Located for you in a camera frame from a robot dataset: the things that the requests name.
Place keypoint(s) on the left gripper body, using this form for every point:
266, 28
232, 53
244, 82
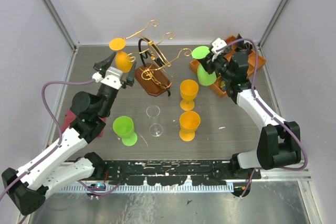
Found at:
123, 83

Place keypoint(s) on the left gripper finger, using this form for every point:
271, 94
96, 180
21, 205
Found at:
103, 66
129, 81

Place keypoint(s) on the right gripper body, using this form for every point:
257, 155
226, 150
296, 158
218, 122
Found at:
220, 64

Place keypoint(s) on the orange goblet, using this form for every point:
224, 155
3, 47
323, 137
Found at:
189, 123
122, 59
188, 91

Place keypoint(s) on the green goblet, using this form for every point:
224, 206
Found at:
123, 127
200, 53

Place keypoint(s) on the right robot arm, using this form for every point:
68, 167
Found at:
279, 141

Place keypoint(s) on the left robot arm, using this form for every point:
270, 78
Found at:
30, 185

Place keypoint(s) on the wooden compartment tray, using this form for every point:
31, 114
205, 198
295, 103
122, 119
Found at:
260, 61

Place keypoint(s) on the dark folded cloth in tray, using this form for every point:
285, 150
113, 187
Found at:
243, 46

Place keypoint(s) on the clear champagne flute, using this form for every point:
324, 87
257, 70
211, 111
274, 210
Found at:
153, 113

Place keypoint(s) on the green goblet front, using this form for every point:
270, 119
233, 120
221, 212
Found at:
123, 127

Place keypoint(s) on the orange goblet front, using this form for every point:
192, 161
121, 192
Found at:
189, 123

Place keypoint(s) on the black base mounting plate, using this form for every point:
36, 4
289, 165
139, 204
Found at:
172, 172

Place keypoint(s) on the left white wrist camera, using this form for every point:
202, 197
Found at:
112, 78

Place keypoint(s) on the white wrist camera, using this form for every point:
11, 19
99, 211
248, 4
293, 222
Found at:
112, 78
216, 46

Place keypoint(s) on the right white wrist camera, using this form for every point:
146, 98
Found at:
216, 46

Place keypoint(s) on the gold wire wine glass rack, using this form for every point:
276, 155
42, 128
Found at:
151, 65

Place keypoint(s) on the slotted cable duct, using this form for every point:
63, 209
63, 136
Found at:
186, 188

